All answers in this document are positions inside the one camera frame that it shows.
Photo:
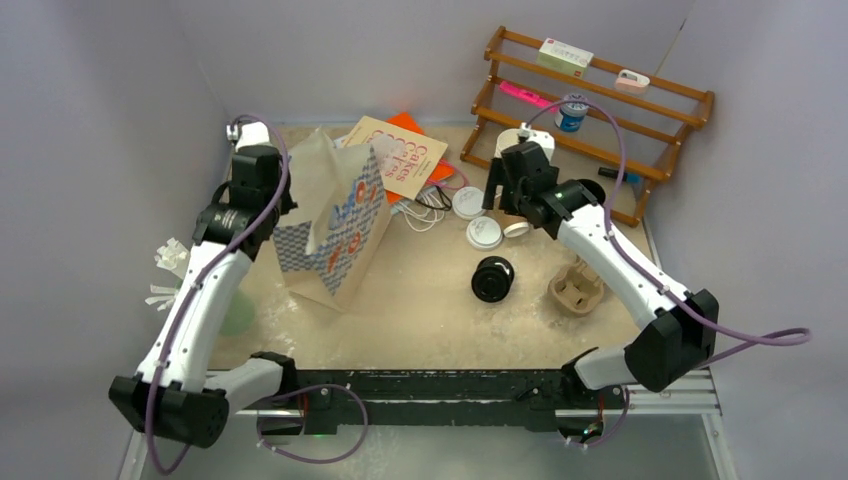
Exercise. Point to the pink highlighter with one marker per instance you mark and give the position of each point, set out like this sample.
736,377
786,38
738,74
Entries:
526,96

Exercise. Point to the black blue marker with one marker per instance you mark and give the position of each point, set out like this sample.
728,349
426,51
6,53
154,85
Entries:
611,173

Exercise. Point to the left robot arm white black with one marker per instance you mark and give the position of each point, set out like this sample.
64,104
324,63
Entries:
169,395

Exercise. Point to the green cup holder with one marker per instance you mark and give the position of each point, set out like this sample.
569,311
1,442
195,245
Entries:
240,315

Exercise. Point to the blue white jar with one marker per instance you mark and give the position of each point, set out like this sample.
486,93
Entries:
571,113

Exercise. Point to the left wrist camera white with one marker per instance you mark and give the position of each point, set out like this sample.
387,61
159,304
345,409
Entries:
243,135

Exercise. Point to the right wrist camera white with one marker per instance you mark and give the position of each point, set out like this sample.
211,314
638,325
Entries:
544,139

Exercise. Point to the checkered paper bakery bag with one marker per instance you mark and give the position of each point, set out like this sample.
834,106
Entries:
325,245

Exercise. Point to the stack of white paper cups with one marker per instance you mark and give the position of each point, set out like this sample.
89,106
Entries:
506,139

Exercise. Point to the white green box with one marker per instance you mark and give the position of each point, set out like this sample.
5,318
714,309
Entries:
564,58

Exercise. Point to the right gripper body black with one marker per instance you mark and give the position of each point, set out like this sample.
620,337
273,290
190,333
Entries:
513,197

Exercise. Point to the black paper cup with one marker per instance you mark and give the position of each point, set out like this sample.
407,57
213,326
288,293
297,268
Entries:
595,189

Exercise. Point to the brown paper coffee cup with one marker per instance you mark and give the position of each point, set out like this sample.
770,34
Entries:
512,226

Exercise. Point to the cakes recipe book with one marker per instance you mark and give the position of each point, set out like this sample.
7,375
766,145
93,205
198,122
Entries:
368,130

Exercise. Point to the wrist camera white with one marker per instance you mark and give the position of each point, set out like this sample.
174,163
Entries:
544,139
243,135

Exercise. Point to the white cup lid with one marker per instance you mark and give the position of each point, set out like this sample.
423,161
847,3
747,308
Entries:
484,233
467,203

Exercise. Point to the pink white tape dispenser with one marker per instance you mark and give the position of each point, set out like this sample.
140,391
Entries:
632,82

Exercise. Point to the white cup lid lower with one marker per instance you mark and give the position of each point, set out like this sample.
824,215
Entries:
484,233

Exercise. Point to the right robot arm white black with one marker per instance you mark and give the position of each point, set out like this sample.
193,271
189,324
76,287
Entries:
676,325

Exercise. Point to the white cup lid upper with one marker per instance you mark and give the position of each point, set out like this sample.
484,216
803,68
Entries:
467,203

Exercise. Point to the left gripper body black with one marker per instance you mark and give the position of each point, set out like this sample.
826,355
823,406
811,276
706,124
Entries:
286,202

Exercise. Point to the stack of black lids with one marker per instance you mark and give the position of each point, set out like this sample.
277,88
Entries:
492,279

